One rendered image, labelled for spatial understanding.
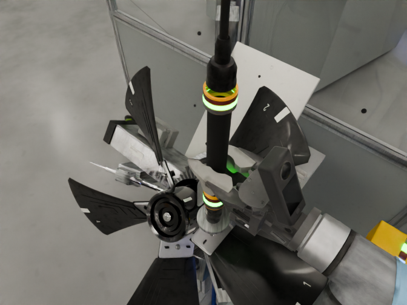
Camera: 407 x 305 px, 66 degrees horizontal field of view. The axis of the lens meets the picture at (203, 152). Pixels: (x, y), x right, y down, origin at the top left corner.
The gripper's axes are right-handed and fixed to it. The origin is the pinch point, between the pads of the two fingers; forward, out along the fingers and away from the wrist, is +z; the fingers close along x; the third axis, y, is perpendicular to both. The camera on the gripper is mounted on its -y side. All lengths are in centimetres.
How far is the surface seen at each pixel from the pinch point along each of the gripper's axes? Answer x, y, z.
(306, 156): 13.0, 3.2, -13.0
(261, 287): -3.2, 27.8, -18.7
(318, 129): 70, 54, -3
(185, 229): -4.9, 23.8, 0.8
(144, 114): 7.9, 14.3, 25.2
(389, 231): 35, 39, -37
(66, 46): 101, 151, 266
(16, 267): -51, 148, 100
